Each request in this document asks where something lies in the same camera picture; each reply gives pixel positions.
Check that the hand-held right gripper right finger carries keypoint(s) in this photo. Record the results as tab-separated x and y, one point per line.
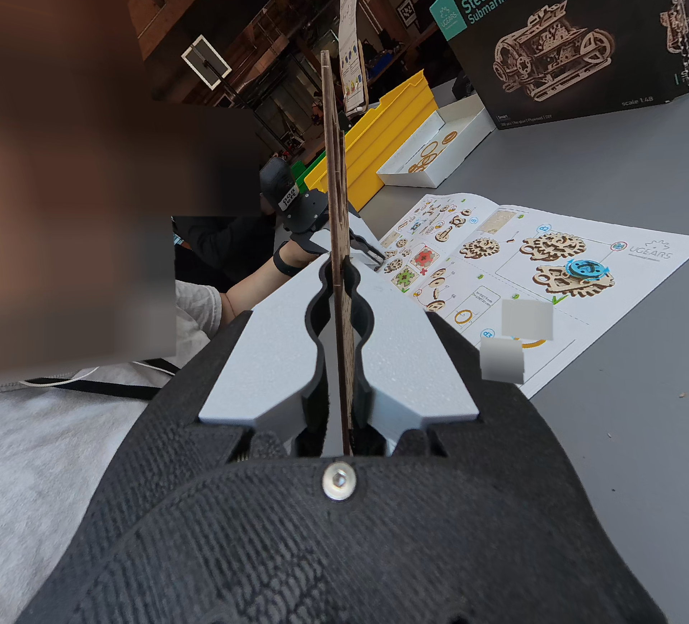
420	371

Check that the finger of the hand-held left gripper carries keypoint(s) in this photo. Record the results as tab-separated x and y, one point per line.
360	228
374	258

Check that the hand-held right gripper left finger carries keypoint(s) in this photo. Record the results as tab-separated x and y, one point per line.
258	365

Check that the thin plywood parts sheet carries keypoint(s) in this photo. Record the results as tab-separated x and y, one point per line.
335	204

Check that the person's left forearm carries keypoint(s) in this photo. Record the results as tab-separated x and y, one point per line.
253	287

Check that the grey desk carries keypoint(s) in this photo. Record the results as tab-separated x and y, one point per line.
619	446

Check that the green plastic bin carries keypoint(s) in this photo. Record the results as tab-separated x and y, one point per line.
309	166

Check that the yellow plastic bin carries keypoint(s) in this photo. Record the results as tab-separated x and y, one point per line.
387	150

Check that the wooden sheet stand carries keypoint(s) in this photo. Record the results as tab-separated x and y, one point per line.
365	88

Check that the white framed hanging panel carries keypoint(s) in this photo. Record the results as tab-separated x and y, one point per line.
207	63

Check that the white cardboard tray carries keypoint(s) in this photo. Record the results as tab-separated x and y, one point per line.
473	131

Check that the printed instruction sheet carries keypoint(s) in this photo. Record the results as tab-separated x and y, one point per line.
350	16

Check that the black white marker tag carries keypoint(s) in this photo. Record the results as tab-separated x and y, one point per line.
405	10

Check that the person in white shirt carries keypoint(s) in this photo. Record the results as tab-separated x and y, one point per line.
64	446

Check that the open instruction booklet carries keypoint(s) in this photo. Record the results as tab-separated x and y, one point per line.
619	301

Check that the black teal model kit box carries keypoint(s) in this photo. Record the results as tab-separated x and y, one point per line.
565	16

